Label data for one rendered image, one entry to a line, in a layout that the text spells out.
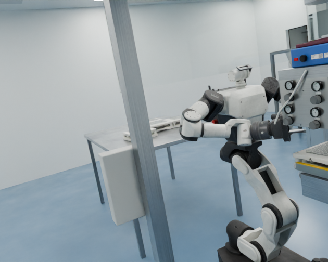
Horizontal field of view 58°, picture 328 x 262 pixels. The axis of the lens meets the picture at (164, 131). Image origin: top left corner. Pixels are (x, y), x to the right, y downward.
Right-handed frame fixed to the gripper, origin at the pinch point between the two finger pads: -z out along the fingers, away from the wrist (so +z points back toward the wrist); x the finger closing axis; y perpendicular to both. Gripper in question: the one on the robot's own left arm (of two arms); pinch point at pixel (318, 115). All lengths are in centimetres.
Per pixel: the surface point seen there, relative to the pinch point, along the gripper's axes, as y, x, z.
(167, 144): 42, 15, 119
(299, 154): 16.2, 14.7, -4.8
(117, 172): 94, 6, -10
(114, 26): 89, -41, -20
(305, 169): 17.3, 20.3, -8.7
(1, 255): 201, 104, 201
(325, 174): 15.7, 21.3, -17.8
